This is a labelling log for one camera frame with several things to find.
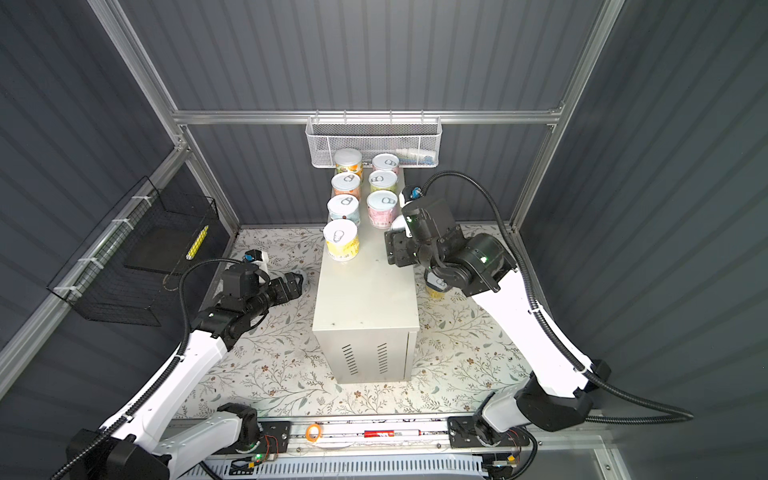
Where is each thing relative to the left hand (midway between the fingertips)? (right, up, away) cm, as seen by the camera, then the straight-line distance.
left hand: (288, 280), depth 80 cm
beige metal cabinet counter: (+23, -5, -23) cm, 33 cm away
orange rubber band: (+10, -38, -6) cm, 40 cm away
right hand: (+30, +10, -17) cm, 36 cm away
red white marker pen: (+28, -38, -6) cm, 47 cm away
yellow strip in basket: (-24, +10, -1) cm, 26 cm away
